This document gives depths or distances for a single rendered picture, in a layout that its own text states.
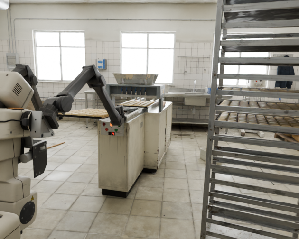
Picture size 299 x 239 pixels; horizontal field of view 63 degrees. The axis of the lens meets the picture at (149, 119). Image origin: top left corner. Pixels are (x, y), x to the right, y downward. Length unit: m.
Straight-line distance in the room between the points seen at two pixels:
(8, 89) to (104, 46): 5.45
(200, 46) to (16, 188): 5.61
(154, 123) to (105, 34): 3.92
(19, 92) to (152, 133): 2.15
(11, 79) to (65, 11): 5.86
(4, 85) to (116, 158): 1.62
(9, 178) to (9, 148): 0.14
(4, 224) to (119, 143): 1.67
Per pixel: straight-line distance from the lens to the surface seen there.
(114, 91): 3.27
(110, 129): 2.47
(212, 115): 1.43
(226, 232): 2.13
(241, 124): 1.46
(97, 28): 6.64
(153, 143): 3.15
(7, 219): 1.04
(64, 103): 1.20
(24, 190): 1.31
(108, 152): 2.59
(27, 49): 7.35
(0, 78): 1.23
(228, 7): 1.48
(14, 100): 1.20
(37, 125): 1.11
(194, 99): 5.70
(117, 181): 2.67
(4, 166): 1.26
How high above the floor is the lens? 1.33
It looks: 11 degrees down
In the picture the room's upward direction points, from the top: 1 degrees clockwise
